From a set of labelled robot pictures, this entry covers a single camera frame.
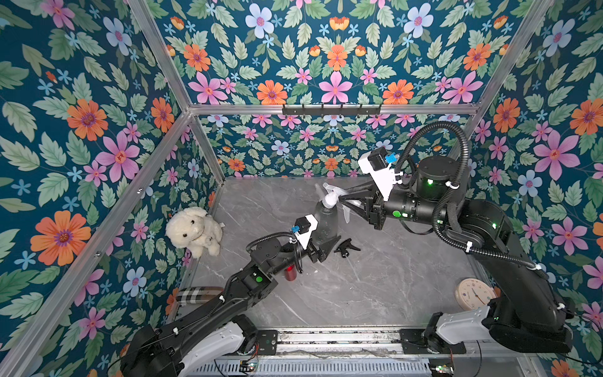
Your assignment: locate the white spray nozzle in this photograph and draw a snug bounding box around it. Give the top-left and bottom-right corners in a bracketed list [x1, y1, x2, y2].
[314, 183, 326, 201]
[321, 183, 351, 223]

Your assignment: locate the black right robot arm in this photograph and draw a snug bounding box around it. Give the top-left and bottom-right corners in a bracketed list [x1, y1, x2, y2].
[340, 121, 574, 354]

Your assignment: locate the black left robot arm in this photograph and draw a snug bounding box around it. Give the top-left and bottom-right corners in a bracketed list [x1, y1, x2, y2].
[119, 232, 340, 376]

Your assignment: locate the white plush teddy bear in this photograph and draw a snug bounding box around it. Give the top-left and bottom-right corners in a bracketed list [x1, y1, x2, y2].
[166, 207, 225, 259]

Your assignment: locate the plaid fabric cloth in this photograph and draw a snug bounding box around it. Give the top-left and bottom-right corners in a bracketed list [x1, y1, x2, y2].
[176, 287, 223, 306]

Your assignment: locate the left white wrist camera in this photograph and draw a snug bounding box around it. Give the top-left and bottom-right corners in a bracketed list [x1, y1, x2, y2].
[291, 215, 318, 250]

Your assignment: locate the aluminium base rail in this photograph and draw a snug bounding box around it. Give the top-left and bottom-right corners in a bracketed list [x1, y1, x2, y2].
[145, 326, 538, 361]

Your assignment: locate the black hook rail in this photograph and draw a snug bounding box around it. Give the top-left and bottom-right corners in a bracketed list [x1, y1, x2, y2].
[281, 104, 382, 117]

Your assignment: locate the round beige wall clock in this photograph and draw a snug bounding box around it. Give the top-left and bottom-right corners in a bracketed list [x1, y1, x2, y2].
[455, 278, 496, 311]

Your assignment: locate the aluminium frame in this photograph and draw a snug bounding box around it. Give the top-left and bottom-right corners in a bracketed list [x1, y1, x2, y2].
[0, 0, 554, 377]

